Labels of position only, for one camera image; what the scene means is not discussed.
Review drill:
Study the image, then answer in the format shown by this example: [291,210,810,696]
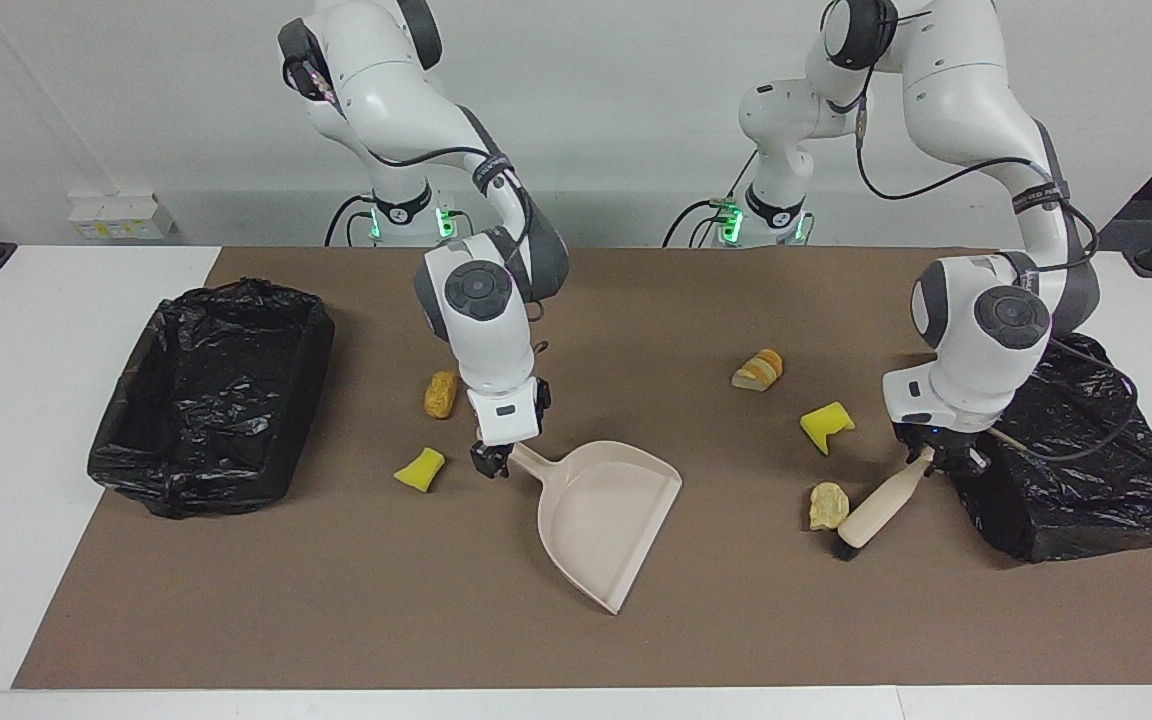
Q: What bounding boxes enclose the black base cable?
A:
[324,193,382,248]
[663,197,737,249]

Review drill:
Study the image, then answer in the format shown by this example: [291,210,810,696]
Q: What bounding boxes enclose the small yellow sponge piece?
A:
[393,447,446,494]

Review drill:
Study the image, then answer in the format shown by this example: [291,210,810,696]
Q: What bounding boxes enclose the beige plastic dustpan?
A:
[508,440,684,615]

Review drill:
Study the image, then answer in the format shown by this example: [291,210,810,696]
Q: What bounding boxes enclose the white wall socket box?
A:
[68,192,179,241]

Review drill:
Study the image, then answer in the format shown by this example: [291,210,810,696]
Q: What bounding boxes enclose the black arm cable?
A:
[281,20,537,251]
[821,0,1142,463]

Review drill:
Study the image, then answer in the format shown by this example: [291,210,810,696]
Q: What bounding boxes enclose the beige hand brush black bristles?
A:
[831,428,1029,561]

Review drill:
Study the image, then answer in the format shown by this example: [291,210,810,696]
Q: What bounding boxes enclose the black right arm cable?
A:
[281,20,537,251]

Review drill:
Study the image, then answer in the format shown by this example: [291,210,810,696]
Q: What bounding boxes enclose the black right base cable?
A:
[324,193,382,248]

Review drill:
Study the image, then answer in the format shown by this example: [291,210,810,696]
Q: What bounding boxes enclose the brown paper table mat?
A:
[13,247,1152,689]

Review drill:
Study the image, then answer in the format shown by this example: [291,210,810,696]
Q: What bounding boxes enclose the black left base cable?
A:
[663,197,737,249]

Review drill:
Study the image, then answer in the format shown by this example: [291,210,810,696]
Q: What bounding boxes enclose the black bag lined bin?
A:
[946,332,1152,563]
[88,278,335,518]

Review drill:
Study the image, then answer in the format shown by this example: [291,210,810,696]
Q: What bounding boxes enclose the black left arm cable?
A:
[821,0,1142,463]

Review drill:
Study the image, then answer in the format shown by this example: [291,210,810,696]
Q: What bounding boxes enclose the brown bread roll toy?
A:
[424,371,461,419]

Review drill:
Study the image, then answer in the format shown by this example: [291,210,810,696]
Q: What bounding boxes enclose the yellow sponge green backing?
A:
[800,401,856,456]

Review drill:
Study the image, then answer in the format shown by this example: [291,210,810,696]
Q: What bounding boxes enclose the pale food piece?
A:
[809,482,850,531]

